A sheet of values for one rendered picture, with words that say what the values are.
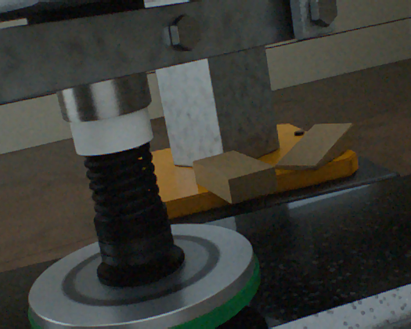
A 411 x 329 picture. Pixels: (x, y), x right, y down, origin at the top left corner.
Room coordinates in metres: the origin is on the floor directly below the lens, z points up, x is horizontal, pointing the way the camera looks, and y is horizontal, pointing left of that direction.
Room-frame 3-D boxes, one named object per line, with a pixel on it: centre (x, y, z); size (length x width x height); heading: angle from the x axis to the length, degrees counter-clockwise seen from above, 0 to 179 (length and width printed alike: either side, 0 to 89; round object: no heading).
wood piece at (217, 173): (1.24, -0.05, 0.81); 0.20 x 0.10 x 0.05; 19
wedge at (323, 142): (1.36, -0.25, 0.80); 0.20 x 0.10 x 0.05; 141
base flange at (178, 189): (1.49, -0.06, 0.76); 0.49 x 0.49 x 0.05; 11
